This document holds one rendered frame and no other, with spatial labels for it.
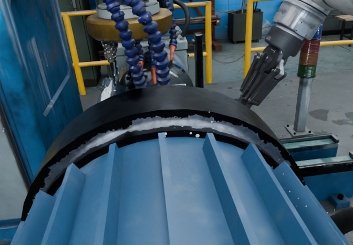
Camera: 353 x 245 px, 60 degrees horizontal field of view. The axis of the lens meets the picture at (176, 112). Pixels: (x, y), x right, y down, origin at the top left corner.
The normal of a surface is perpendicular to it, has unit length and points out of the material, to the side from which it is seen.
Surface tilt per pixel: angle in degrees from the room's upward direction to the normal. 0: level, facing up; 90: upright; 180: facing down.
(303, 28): 90
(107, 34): 90
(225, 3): 90
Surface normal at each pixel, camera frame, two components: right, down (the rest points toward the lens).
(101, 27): -0.49, 0.43
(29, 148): 0.11, 0.45
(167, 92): 0.01, -0.89
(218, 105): 0.33, -0.86
